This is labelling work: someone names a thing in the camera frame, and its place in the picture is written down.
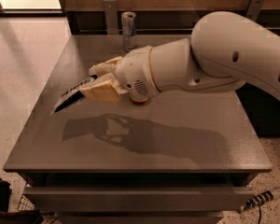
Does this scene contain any dark object on floor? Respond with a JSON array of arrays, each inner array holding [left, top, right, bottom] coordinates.
[[0, 178, 44, 224]]

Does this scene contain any wire basket on floor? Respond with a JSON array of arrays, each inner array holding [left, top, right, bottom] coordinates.
[[17, 191, 35, 211]]

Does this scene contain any orange fruit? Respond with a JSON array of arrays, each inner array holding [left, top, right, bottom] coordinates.
[[131, 98, 148, 104]]

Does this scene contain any left metal bracket post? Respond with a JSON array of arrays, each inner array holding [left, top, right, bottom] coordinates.
[[104, 0, 119, 35]]

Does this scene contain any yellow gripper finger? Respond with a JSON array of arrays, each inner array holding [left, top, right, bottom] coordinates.
[[80, 73, 129, 102], [89, 56, 122, 77]]

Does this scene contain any silver blue redbull can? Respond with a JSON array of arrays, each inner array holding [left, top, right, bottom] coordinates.
[[121, 11, 136, 51]]

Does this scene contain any black rxbar chocolate wrapper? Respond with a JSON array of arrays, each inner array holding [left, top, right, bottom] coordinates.
[[51, 75, 97, 114]]

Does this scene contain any right metal bracket post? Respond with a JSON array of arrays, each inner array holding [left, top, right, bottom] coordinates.
[[245, 0, 265, 21]]

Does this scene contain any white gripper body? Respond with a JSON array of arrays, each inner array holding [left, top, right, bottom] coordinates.
[[115, 46, 160, 99]]

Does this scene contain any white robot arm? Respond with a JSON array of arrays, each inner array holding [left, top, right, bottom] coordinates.
[[81, 11, 280, 103]]

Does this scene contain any grey cabinet drawer front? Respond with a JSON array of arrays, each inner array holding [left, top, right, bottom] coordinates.
[[24, 187, 252, 212]]

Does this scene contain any metal bracket post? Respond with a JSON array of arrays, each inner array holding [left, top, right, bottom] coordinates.
[[104, 0, 119, 35], [245, 0, 265, 21]]

